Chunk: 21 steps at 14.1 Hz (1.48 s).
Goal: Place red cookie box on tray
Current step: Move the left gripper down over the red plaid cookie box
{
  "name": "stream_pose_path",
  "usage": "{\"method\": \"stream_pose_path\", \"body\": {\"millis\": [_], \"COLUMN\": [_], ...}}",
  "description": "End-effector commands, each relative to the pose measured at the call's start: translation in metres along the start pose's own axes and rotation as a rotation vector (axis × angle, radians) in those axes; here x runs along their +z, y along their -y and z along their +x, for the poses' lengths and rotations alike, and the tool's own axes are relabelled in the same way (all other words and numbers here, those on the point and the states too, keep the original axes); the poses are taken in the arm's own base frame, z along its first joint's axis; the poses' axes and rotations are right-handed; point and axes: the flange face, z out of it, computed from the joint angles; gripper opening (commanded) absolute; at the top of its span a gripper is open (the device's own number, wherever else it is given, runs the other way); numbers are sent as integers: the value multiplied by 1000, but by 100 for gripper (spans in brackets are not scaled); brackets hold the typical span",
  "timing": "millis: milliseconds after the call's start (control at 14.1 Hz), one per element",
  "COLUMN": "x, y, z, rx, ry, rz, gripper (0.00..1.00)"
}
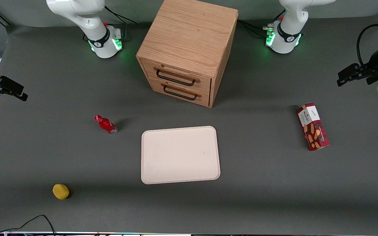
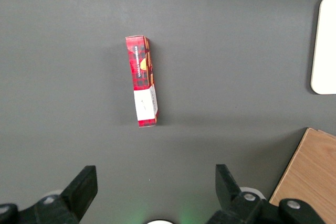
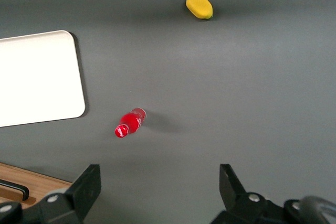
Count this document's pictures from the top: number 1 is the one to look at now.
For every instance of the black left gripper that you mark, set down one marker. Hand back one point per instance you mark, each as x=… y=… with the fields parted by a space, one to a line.
x=369 y=71

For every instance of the red cookie box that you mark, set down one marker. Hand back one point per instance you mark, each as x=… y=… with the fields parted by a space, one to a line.
x=313 y=131

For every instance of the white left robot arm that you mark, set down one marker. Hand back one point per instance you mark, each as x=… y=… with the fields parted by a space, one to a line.
x=289 y=19

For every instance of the cream plastic tray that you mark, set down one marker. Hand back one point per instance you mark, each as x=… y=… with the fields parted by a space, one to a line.
x=180 y=154

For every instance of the small red soda bottle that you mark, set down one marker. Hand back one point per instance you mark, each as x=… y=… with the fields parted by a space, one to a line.
x=105 y=124

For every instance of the wooden drawer front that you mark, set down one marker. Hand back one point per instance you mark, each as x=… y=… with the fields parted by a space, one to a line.
x=149 y=70
x=205 y=100

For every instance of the wooden drawer cabinet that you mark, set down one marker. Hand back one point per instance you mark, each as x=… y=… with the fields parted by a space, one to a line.
x=189 y=29

